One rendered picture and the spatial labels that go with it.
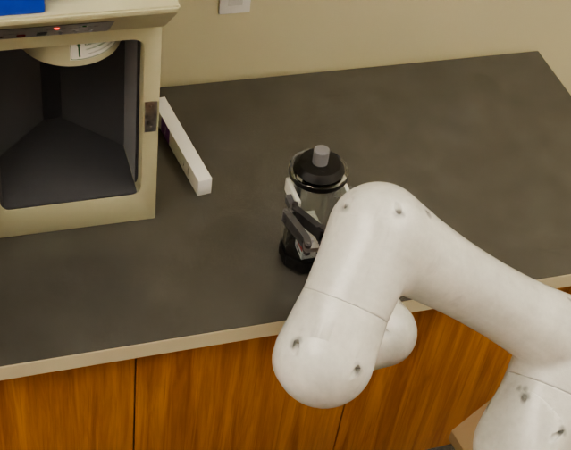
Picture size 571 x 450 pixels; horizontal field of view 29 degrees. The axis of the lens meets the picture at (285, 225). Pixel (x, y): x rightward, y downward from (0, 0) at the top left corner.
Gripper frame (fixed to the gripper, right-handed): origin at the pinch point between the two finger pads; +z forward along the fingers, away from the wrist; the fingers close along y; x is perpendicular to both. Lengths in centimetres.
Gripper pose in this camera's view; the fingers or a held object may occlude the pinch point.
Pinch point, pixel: (316, 188)
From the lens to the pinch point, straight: 198.6
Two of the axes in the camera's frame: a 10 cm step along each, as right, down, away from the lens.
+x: -1.0, 7.1, 6.9
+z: -2.9, -6.9, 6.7
